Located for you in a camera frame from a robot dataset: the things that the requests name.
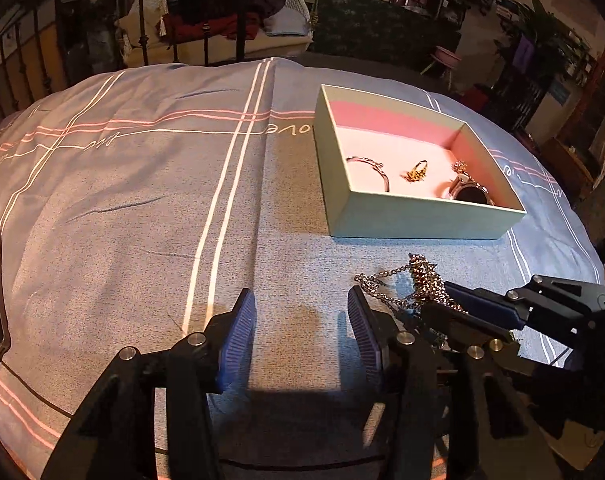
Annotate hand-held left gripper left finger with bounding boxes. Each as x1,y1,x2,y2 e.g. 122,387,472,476
40,287,258,480

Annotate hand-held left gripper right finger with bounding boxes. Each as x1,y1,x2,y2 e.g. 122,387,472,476
346,285,563,480

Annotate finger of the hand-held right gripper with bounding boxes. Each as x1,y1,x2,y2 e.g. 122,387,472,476
419,304,523,356
443,274,605,333

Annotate gold chain necklace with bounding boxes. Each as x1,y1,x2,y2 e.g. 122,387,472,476
355,254,465,321

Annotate pale green cardboard box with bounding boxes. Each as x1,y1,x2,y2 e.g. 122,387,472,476
315,84,528,240

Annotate wristwatch with dark dial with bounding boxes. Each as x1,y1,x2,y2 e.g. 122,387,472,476
441,170,495,207

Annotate red box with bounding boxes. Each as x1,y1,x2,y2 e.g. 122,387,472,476
462,87,493,111

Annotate black metal rack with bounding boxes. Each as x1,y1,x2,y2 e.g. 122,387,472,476
492,35,558,131

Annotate green potted plant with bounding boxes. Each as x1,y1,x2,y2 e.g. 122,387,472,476
502,0,593,91

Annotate green patterned counter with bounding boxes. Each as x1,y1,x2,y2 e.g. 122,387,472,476
302,0,463,68

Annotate black appliance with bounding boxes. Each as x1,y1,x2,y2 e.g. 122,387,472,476
429,0,465,26

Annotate pale blue cushion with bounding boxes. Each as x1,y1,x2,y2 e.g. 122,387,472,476
265,7,313,38

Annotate pile of dark clothes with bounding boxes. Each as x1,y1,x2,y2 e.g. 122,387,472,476
162,0,289,43

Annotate white hanging swing chair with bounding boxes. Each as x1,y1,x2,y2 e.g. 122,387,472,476
115,0,315,68

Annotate gold ring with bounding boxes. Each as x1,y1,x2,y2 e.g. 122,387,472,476
401,160,429,183

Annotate silver bangle bracelet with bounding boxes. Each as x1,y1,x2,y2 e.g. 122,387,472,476
346,155,392,193

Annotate black iron bed frame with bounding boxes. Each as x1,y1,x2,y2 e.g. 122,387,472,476
0,0,263,131

